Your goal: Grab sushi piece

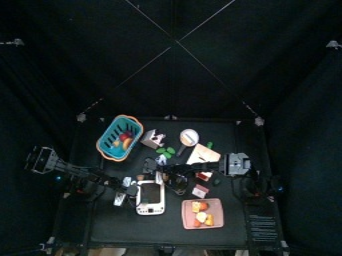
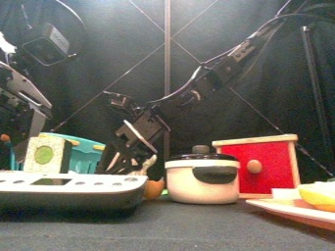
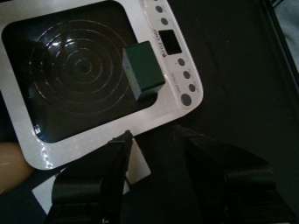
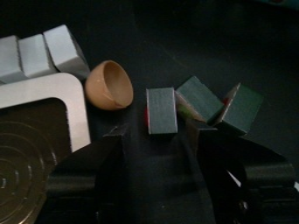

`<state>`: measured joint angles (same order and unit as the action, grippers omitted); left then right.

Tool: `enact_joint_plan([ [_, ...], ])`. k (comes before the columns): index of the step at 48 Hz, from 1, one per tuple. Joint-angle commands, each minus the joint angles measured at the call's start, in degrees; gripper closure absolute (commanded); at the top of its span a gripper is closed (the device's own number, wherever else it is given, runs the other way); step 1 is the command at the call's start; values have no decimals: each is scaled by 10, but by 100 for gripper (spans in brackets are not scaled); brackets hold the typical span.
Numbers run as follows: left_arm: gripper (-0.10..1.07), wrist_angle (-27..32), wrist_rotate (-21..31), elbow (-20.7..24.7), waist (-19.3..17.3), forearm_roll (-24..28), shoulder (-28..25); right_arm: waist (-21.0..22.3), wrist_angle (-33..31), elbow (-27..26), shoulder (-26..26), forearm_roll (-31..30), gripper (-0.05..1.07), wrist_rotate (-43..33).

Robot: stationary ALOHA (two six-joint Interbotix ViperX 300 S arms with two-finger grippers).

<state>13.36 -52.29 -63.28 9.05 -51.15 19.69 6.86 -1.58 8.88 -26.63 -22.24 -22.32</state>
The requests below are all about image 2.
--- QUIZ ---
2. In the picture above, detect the teal plastic dish rack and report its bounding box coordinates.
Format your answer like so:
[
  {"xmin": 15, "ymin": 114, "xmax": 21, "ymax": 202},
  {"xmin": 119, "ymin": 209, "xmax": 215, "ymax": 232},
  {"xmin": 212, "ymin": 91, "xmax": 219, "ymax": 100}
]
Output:
[{"xmin": 7, "ymin": 131, "xmax": 107, "ymax": 176}]

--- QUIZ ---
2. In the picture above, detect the slanted black frame pole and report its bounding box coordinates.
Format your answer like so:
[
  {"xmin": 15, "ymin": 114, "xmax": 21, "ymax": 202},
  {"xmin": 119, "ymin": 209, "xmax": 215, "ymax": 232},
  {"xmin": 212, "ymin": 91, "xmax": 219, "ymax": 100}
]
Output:
[{"xmin": 300, "ymin": 25, "xmax": 335, "ymax": 167}]

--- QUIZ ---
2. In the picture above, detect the white toy pot black handle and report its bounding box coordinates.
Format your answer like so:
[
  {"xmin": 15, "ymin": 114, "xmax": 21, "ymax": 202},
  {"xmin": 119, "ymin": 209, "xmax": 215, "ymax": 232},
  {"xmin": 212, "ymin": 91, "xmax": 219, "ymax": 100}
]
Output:
[{"xmin": 164, "ymin": 158, "xmax": 242, "ymax": 206}]

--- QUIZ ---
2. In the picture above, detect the black pot lid with knob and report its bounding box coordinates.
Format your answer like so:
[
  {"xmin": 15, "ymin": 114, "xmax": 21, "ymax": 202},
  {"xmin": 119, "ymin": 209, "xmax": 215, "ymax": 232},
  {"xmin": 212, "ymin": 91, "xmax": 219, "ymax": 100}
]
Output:
[{"xmin": 167, "ymin": 144, "xmax": 239, "ymax": 162}]

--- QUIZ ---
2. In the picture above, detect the yellow toy lemon half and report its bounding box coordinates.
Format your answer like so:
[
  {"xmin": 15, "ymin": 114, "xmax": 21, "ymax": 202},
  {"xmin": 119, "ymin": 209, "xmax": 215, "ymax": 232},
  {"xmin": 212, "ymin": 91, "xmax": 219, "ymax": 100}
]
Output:
[{"xmin": 298, "ymin": 180, "xmax": 335, "ymax": 214}]

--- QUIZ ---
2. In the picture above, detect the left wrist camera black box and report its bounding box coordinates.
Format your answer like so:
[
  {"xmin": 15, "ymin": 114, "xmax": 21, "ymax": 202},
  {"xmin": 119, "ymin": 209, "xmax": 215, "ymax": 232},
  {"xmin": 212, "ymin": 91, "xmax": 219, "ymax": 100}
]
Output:
[{"xmin": 20, "ymin": 23, "xmax": 79, "ymax": 68}]

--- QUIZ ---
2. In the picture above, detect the vertical metal frame pole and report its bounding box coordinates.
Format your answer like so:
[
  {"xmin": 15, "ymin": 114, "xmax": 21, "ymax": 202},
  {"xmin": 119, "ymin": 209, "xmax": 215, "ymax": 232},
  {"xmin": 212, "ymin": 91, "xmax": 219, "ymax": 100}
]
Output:
[{"xmin": 163, "ymin": 0, "xmax": 172, "ymax": 162}]

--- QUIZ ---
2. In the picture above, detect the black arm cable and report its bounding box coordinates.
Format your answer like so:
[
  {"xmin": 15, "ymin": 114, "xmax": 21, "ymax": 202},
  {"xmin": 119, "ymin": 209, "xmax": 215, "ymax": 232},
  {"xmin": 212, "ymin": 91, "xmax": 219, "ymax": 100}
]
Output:
[{"xmin": 250, "ymin": 2, "xmax": 335, "ymax": 37}]

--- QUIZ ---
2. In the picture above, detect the small white toy block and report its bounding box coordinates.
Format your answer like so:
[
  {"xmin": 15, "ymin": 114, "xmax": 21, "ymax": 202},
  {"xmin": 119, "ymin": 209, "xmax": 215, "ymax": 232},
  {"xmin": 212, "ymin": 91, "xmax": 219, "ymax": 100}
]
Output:
[{"xmin": 270, "ymin": 187, "xmax": 302, "ymax": 201}]

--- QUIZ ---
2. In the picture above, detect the orange toy eggshell half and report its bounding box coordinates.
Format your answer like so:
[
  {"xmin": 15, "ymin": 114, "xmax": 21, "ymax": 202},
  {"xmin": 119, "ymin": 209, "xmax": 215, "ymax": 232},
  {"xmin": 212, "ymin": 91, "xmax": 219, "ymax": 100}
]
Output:
[{"xmin": 143, "ymin": 176, "xmax": 167, "ymax": 201}]

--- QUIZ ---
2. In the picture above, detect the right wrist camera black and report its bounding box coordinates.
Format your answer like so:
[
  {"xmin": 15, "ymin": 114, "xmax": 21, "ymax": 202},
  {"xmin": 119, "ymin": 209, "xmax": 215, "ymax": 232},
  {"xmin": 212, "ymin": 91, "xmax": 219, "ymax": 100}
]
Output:
[{"xmin": 100, "ymin": 90, "xmax": 142, "ymax": 114}]

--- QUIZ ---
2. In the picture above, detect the grey kitchen scale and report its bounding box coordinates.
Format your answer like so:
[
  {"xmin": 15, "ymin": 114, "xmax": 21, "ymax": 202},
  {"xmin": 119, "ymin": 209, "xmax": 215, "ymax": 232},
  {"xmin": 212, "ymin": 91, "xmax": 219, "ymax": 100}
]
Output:
[{"xmin": 0, "ymin": 170, "xmax": 151, "ymax": 211}]

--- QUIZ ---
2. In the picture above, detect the white flat plate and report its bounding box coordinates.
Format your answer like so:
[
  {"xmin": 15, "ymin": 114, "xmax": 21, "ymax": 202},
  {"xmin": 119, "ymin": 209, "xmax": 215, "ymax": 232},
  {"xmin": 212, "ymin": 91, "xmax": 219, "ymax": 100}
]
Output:
[{"xmin": 244, "ymin": 195, "xmax": 335, "ymax": 232}]

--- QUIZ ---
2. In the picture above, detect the red wooden drawer box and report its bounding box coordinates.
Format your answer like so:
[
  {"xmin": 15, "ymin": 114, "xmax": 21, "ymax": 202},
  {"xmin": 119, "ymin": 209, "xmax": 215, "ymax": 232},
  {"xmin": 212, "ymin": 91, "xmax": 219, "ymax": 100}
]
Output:
[{"xmin": 211, "ymin": 133, "xmax": 302, "ymax": 200}]

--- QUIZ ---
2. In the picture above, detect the white sushi cube green centre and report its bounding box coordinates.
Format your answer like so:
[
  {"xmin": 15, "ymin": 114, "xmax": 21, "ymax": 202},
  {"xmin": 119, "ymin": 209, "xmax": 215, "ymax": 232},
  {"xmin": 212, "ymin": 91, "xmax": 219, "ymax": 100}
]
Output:
[{"xmin": 23, "ymin": 134, "xmax": 75, "ymax": 175}]

